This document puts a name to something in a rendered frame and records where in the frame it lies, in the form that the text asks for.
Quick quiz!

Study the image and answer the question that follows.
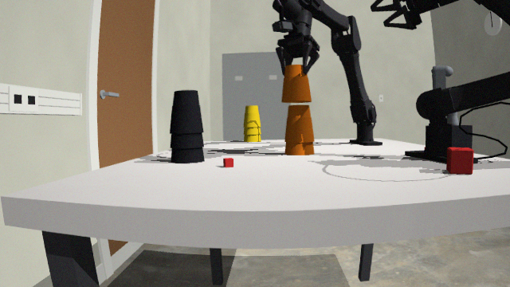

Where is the yellow cup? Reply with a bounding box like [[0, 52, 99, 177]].
[[244, 127, 261, 135], [244, 134, 261, 142], [244, 106, 261, 128]]

